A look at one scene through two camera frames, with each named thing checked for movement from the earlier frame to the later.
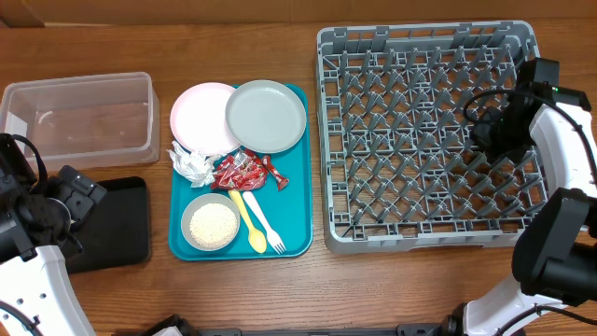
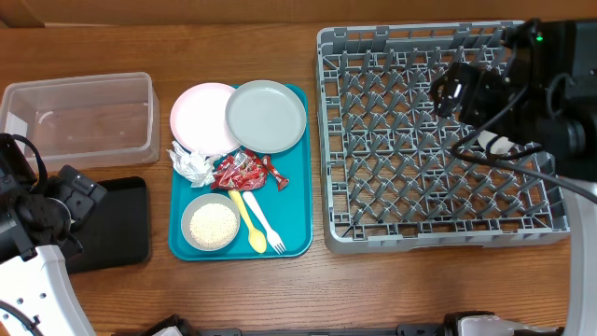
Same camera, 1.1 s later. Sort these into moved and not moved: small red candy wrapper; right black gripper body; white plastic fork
Moved: right black gripper body
Not moved: white plastic fork; small red candy wrapper
